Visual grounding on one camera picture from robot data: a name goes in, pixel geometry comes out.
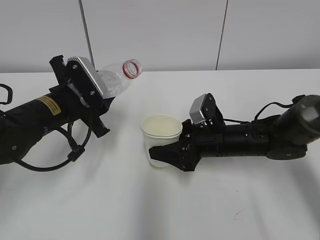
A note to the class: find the white paper cup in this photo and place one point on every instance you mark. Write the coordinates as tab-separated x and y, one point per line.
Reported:
154	145
161	126

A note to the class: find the clear plastic water bottle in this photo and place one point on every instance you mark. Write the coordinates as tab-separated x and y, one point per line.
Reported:
119	76

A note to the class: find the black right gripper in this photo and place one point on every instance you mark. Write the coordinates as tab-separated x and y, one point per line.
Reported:
196	141

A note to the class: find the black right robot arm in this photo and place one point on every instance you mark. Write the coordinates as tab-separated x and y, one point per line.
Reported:
278	137

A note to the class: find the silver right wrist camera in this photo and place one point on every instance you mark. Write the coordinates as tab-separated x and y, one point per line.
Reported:
203	108

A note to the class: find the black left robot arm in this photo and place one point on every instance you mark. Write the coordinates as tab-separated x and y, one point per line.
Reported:
25	125

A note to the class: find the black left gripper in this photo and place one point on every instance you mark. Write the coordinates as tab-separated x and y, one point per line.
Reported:
85	90

